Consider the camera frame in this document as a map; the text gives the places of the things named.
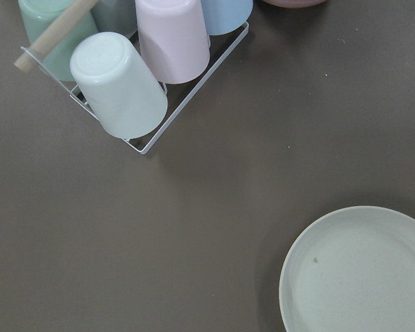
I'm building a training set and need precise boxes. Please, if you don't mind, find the mint green plastic cup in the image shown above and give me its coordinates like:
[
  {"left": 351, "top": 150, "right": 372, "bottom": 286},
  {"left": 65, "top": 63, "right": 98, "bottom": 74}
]
[{"left": 15, "top": 0, "right": 98, "bottom": 82}]

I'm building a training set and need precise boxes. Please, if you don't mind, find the white round plate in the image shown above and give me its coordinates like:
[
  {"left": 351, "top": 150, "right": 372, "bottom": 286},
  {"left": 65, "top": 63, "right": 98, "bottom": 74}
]
[{"left": 279, "top": 206, "right": 415, "bottom": 331}]

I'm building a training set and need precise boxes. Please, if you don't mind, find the white wire cup rack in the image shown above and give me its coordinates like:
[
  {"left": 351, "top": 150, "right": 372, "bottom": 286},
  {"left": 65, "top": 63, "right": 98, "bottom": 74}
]
[{"left": 14, "top": 0, "right": 250, "bottom": 156}]

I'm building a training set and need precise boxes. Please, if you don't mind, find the blue plastic cup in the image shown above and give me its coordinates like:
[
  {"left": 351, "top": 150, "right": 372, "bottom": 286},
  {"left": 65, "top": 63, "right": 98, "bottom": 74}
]
[{"left": 201, "top": 0, "right": 253, "bottom": 35}]

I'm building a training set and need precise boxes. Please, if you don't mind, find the pink plastic cup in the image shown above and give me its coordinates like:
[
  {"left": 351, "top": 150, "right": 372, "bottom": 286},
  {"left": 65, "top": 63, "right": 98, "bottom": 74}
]
[{"left": 135, "top": 0, "right": 210, "bottom": 84}]

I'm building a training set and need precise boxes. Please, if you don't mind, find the grey plastic cup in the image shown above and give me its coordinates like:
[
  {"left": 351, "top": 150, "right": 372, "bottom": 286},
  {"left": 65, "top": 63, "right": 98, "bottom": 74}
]
[{"left": 91, "top": 0, "right": 137, "bottom": 38}]

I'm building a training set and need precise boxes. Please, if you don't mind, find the white plastic cup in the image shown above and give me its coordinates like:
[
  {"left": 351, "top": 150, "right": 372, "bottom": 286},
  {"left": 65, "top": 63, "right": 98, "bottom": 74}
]
[{"left": 70, "top": 32, "right": 168, "bottom": 139}]

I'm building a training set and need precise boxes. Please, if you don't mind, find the pink bowl with ice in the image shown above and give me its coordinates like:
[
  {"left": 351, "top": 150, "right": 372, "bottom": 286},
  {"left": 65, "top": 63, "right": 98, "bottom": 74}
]
[{"left": 264, "top": 0, "right": 326, "bottom": 9}]

